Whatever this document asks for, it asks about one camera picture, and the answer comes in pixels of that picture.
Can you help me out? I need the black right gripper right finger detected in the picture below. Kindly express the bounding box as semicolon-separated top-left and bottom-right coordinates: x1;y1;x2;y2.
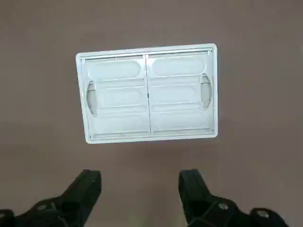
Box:
178;168;292;227

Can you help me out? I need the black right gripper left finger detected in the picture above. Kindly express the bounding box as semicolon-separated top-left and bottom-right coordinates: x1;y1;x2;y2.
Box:
0;169;102;227

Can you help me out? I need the white folding storage box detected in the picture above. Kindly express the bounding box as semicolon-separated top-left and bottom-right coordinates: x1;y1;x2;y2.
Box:
75;43;218;144

